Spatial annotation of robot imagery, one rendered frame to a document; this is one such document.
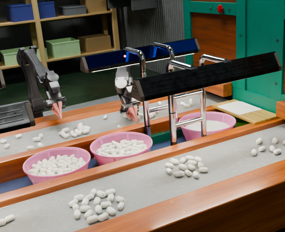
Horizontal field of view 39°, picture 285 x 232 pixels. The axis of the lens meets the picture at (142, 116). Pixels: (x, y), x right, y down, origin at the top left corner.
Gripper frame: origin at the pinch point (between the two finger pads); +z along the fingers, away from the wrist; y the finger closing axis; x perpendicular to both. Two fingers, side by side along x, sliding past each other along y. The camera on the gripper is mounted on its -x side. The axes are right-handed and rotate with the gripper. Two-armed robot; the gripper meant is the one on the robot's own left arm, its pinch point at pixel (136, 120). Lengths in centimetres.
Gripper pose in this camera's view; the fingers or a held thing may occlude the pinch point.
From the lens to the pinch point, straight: 200.8
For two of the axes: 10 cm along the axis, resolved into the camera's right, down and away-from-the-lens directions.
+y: 8.9, -2.2, 4.0
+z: 3.9, 8.1, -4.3
